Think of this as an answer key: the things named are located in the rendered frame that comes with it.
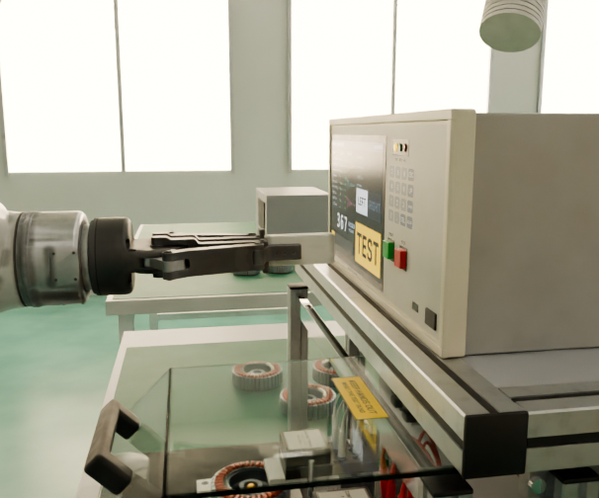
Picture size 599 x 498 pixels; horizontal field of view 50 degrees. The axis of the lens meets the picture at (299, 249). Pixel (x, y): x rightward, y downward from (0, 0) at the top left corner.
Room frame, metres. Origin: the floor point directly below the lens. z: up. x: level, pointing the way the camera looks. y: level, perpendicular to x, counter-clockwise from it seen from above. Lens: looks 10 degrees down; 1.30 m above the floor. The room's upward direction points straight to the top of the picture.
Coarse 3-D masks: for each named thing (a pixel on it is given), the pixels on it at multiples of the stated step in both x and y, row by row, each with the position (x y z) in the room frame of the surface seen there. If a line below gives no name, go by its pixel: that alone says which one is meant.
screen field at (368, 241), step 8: (360, 224) 0.77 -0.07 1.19; (360, 232) 0.77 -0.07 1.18; (368, 232) 0.74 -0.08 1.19; (376, 232) 0.71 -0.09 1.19; (360, 240) 0.77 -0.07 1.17; (368, 240) 0.74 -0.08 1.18; (376, 240) 0.71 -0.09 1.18; (360, 248) 0.77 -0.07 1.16; (368, 248) 0.74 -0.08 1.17; (376, 248) 0.71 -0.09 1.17; (360, 256) 0.77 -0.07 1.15; (368, 256) 0.74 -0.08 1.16; (376, 256) 0.71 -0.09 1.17; (360, 264) 0.77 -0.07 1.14; (368, 264) 0.74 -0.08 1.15; (376, 264) 0.71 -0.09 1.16; (376, 272) 0.71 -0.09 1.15
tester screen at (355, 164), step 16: (336, 144) 0.90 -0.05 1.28; (352, 144) 0.82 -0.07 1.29; (368, 144) 0.75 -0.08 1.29; (336, 160) 0.90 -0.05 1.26; (352, 160) 0.82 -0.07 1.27; (368, 160) 0.75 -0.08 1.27; (336, 176) 0.90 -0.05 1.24; (352, 176) 0.82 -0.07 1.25; (368, 176) 0.75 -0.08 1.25; (336, 192) 0.90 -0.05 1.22; (352, 192) 0.81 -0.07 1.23; (336, 208) 0.90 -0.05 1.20; (352, 208) 0.81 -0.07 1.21; (336, 224) 0.90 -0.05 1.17; (352, 224) 0.81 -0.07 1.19; (368, 224) 0.74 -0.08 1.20; (352, 240) 0.81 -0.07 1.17; (352, 256) 0.81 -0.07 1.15; (368, 272) 0.74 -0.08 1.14
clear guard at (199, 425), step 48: (192, 384) 0.58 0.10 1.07; (240, 384) 0.58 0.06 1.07; (288, 384) 0.58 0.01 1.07; (384, 384) 0.58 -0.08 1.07; (144, 432) 0.53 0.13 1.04; (192, 432) 0.48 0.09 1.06; (240, 432) 0.48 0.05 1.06; (288, 432) 0.48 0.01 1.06; (336, 432) 0.48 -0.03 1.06; (384, 432) 0.48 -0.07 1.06; (144, 480) 0.44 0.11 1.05; (192, 480) 0.41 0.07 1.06; (240, 480) 0.41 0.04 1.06; (288, 480) 0.41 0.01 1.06; (336, 480) 0.41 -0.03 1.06
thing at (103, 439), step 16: (112, 400) 0.55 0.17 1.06; (112, 416) 0.52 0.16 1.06; (128, 416) 0.54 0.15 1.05; (96, 432) 0.50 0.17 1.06; (112, 432) 0.49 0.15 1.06; (128, 432) 0.54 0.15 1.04; (96, 448) 0.46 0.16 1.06; (96, 464) 0.45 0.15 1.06; (112, 464) 0.45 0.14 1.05; (96, 480) 0.45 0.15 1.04; (112, 480) 0.45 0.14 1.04; (128, 480) 0.45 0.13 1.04
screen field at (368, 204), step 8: (360, 192) 0.78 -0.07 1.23; (368, 192) 0.74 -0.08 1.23; (360, 200) 0.78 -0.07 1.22; (368, 200) 0.74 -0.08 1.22; (376, 200) 0.71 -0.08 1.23; (360, 208) 0.78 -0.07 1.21; (368, 208) 0.74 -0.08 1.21; (376, 208) 0.71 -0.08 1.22; (368, 216) 0.74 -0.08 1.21; (376, 216) 0.71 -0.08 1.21
